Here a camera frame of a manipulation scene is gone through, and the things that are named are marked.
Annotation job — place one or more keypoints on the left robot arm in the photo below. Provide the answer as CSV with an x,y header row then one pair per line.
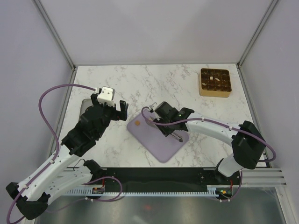
x,y
33,195

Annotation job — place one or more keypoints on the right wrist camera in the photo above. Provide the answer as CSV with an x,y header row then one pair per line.
x,y
153,107

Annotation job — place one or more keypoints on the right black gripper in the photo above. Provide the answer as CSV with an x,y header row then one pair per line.
x,y
166,132

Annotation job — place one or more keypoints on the right aluminium frame post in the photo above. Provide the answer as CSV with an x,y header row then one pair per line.
x,y
266,16

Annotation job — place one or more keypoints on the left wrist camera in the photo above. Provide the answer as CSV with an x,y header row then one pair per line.
x,y
106,95

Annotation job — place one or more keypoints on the metal tongs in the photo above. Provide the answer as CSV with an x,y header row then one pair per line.
x,y
174,135

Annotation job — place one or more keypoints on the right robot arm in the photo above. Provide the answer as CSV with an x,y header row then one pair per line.
x,y
245,139

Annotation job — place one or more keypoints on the gold chocolate box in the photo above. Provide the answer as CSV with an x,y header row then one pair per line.
x,y
221,89

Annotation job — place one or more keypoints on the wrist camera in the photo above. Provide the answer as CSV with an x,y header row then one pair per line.
x,y
153,107
106,95

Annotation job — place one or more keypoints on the aluminium rail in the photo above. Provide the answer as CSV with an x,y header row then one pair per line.
x,y
263,177

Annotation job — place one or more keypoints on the lavender tray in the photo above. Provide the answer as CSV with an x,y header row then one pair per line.
x,y
161,147

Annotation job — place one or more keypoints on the left aluminium frame post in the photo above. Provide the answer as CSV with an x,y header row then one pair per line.
x,y
45,16

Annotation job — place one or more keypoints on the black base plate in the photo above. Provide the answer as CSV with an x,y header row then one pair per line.
x,y
167,179

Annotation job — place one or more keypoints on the white cable duct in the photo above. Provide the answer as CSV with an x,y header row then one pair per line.
x,y
210,191

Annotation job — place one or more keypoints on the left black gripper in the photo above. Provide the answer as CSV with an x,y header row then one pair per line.
x,y
122,115

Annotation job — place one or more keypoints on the aluminium frame post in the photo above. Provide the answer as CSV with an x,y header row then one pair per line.
x,y
266,16
45,16

